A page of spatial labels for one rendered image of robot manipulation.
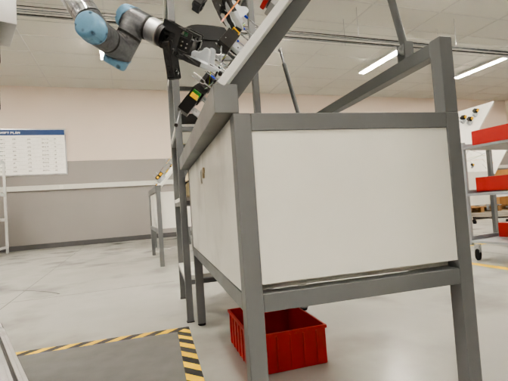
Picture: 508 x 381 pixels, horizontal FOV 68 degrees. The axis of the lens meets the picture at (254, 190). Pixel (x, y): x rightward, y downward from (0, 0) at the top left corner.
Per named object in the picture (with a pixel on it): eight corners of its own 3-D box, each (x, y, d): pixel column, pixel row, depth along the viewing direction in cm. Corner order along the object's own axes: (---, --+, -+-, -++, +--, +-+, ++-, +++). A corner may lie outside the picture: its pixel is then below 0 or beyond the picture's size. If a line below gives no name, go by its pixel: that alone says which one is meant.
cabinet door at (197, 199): (207, 260, 138) (200, 153, 139) (193, 246, 190) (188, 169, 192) (213, 259, 138) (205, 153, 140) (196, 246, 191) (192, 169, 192)
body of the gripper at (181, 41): (193, 35, 107) (159, 17, 109) (184, 63, 111) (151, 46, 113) (205, 36, 114) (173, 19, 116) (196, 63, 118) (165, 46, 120)
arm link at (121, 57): (88, 51, 111) (106, 18, 110) (109, 65, 122) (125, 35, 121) (109, 63, 109) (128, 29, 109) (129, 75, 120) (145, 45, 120)
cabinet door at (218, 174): (237, 292, 84) (226, 119, 86) (205, 260, 137) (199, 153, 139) (249, 290, 85) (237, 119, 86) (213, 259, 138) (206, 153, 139)
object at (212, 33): (177, 54, 210) (175, 20, 210) (174, 69, 232) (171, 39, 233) (230, 57, 218) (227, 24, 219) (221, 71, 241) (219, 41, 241)
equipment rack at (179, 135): (185, 323, 195) (164, -23, 202) (178, 297, 254) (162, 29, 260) (277, 310, 208) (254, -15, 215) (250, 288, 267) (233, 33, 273)
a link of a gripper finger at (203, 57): (220, 55, 107) (193, 41, 109) (212, 75, 110) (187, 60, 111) (224, 55, 110) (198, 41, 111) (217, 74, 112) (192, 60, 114)
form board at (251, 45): (184, 159, 196) (181, 156, 195) (289, 18, 215) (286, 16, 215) (224, 86, 82) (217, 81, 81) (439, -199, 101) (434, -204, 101)
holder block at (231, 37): (226, 55, 116) (215, 46, 116) (236, 42, 118) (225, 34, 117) (230, 48, 112) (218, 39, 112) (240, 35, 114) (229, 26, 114)
